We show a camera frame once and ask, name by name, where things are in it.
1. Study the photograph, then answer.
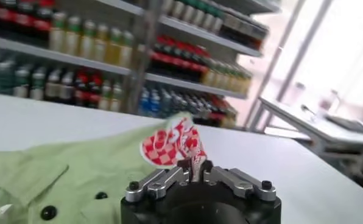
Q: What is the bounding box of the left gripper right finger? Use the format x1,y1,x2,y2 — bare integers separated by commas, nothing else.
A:
199,159,278,203

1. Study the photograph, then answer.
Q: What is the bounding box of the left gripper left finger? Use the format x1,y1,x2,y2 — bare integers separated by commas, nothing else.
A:
125,159,192,203

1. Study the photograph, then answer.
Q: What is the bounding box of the light green button shirt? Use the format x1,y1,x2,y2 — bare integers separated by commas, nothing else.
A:
0,112,208,224

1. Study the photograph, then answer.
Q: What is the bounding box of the small red-cap cola bottle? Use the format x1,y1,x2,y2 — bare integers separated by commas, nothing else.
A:
74,72,90,107
216,100,230,127
205,97,220,125
88,74,103,109

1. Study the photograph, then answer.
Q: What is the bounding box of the blue drink bottle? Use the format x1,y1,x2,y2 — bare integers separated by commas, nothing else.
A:
138,88,150,116
149,89,161,118

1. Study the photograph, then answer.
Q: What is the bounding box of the white side table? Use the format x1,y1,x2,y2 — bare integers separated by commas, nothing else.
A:
259,96,363,195

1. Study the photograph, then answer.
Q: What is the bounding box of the green-cap yellow juice bottle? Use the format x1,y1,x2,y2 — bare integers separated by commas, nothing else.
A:
49,12,67,52
241,69,252,96
201,59,216,86
105,27,122,66
64,15,82,56
219,63,231,91
93,23,109,63
211,62,224,89
227,65,238,92
233,67,245,94
119,30,135,69
79,19,96,60

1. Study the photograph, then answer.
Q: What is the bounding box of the grey metal shelf rack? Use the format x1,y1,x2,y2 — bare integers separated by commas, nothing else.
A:
132,0,281,128
0,0,158,115

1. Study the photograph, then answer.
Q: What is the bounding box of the large red-cap cola bottle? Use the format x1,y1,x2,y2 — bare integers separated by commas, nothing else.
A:
169,39,182,79
0,0,18,36
32,0,56,46
160,36,173,77
149,36,164,75
15,0,36,42
178,42,191,80
196,47,210,83
187,45,200,82

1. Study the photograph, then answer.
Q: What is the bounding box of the dark flat device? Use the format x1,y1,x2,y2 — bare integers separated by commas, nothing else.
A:
326,114,363,135

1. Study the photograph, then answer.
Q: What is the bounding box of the dark metal pole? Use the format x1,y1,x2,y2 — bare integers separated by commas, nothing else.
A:
275,0,335,103
244,0,307,128

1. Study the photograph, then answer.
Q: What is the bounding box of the green-cap pale drink bottle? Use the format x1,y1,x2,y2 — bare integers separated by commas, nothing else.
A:
172,0,185,19
192,4,206,27
183,1,196,24
212,10,227,35
203,7,216,31

